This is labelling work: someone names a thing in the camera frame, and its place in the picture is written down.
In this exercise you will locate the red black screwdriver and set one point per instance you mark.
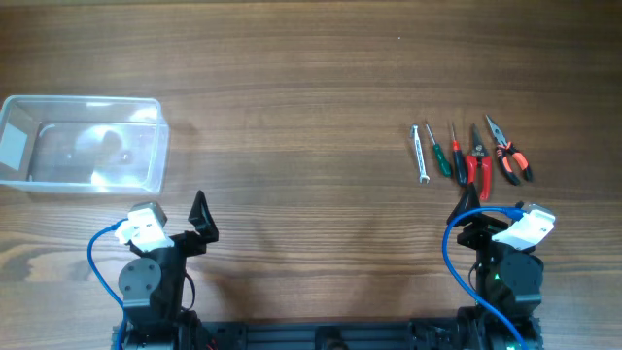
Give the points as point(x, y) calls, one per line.
point(459, 160)

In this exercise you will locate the silver wrench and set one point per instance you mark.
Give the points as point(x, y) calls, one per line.
point(423, 177)

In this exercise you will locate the green handled screwdriver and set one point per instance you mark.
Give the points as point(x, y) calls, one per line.
point(443, 164)

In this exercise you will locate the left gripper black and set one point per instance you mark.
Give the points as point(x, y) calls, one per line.
point(190, 241)

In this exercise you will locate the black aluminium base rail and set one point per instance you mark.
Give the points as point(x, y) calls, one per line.
point(416, 334)

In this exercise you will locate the red handled snips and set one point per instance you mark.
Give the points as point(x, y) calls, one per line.
point(479, 158)

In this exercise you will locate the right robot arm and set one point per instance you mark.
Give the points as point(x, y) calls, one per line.
point(507, 286)

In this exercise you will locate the orange black needle-nose pliers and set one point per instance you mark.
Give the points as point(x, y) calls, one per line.
point(505, 150)

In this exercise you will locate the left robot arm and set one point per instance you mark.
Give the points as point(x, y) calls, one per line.
point(152, 285)

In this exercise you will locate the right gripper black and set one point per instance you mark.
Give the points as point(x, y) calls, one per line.
point(479, 232)

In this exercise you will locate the clear plastic container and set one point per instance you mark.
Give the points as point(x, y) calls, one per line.
point(83, 144)

